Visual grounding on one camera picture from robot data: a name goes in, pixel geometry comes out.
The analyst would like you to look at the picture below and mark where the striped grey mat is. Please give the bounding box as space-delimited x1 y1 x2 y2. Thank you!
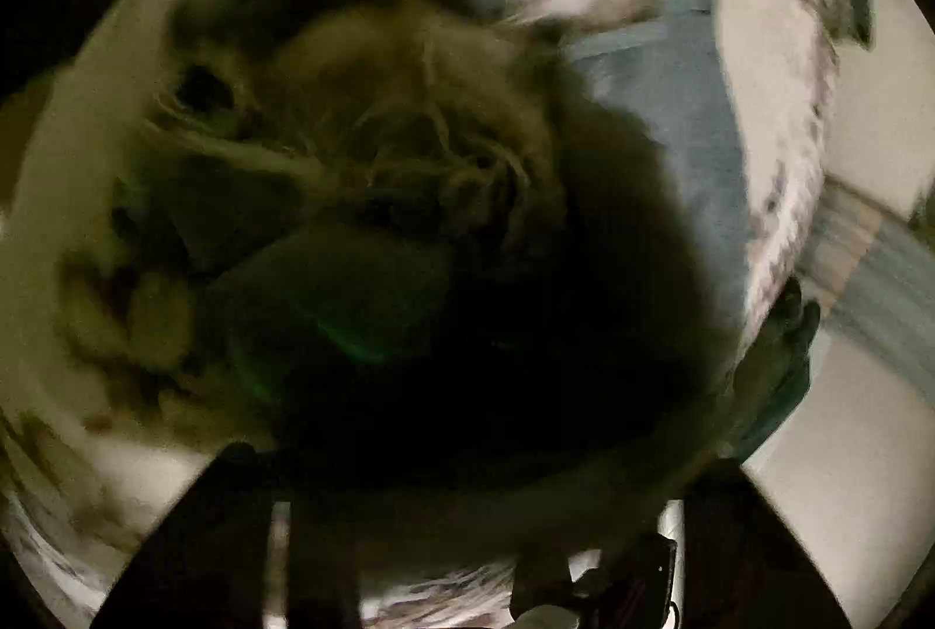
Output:
795 179 935 348

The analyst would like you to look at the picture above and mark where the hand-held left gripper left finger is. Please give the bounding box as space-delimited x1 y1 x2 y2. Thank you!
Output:
93 442 363 629

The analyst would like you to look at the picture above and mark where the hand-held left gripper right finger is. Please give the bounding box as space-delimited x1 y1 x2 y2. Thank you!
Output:
510 458 853 629

